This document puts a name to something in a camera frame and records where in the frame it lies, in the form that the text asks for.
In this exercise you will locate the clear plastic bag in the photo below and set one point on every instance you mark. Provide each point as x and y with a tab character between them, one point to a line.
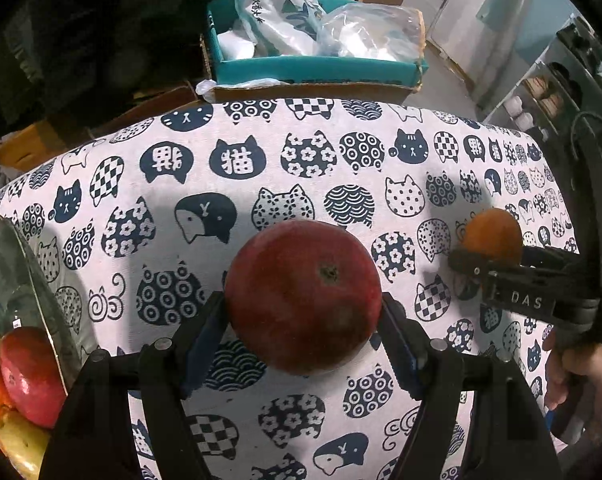
366	35

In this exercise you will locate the white printed plastic bag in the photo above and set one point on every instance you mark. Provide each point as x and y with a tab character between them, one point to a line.
276	15

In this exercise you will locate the cat print tablecloth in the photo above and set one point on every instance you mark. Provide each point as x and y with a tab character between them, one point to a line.
131	270

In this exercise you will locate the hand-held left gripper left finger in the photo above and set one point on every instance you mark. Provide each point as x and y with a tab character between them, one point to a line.
203	355

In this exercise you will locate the bright red apple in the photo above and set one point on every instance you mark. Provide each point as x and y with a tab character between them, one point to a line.
31	375

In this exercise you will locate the teal cardboard box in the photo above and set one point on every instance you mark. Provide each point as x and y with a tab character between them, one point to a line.
306	71

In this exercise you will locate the brown cardboard box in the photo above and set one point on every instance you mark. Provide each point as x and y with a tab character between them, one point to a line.
331	92

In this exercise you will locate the dark hanging clothes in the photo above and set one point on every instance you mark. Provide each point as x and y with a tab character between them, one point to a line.
106	25

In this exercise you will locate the glass bowl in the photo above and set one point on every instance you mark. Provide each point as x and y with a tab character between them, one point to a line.
11	270

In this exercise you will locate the yellow apple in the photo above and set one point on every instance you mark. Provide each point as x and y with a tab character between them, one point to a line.
16	440

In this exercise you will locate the flat cardboard box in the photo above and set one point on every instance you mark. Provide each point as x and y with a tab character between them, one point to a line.
146	105

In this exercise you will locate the person's right hand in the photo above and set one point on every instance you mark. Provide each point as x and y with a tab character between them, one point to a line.
596	375

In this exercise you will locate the dark red apple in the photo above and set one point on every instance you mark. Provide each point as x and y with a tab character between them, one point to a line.
291	285

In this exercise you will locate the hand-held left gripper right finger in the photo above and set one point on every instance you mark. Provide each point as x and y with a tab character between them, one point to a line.
403	355

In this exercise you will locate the metal shelf rack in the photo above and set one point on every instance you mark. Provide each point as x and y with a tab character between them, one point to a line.
556	85

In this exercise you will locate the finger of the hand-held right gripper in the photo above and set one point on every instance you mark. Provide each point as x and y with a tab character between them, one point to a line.
468	262

